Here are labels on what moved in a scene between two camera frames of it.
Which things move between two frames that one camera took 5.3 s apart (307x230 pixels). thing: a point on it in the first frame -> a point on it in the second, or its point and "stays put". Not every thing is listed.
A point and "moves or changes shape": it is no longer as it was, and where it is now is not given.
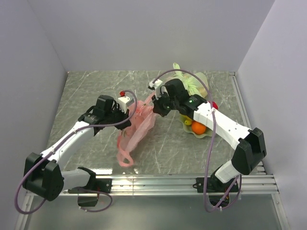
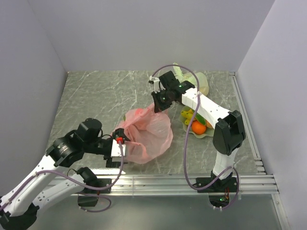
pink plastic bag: [144, 117] moves or changes shape
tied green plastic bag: [193, 85] stays put
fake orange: [198, 128] stays put
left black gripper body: [116, 115] -> [100, 145]
